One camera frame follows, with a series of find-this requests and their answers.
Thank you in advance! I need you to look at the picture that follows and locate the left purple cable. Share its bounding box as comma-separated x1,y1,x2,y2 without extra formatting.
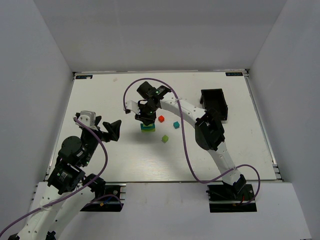
0,117,124,233

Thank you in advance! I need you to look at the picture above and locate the lime green small cube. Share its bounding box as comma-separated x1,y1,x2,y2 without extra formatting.
161,135,169,143

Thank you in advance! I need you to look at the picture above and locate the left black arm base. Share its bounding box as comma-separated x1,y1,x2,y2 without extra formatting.
80,177,126,213

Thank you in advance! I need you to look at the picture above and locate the teal arch block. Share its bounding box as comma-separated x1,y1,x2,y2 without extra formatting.
140,123,155,129

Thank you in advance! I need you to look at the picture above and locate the blue corner label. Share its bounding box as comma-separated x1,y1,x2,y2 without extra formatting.
75,75,93,80
225,72,243,77

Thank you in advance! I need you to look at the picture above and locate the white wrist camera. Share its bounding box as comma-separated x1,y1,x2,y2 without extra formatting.
124,100,141,115
73,110,102,131

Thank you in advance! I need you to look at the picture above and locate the right blue corner label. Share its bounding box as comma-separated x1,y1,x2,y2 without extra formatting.
225,72,243,77

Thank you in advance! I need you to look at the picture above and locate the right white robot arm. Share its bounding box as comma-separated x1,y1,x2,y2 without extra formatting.
135,81,247,199

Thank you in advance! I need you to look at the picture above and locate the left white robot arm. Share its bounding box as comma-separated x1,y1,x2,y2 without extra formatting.
9,115,123,240

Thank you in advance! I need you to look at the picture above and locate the teal small cube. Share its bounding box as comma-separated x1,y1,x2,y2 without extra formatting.
173,121,180,129

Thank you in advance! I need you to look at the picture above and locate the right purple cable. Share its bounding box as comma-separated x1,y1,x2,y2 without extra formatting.
123,78,261,206

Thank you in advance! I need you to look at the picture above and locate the left blue corner label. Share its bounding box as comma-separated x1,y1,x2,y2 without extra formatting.
75,75,93,80

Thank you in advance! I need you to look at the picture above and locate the lime green rectangular block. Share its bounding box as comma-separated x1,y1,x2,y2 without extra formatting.
140,127,155,130

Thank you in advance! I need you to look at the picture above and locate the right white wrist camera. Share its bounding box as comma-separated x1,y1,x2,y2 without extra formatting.
124,100,141,115

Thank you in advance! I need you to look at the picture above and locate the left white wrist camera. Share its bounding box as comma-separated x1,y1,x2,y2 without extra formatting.
73,110,102,131

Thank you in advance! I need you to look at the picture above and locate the black plastic bin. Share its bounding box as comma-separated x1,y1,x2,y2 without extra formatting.
199,88,228,121

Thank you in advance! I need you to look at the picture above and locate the purple cable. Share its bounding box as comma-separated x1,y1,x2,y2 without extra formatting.
0,117,124,233
123,78,261,206

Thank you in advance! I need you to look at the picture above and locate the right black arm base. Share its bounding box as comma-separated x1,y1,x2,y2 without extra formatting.
206,184,257,213

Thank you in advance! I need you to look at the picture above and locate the lime green arch block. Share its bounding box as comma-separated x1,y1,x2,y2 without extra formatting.
141,129,156,133

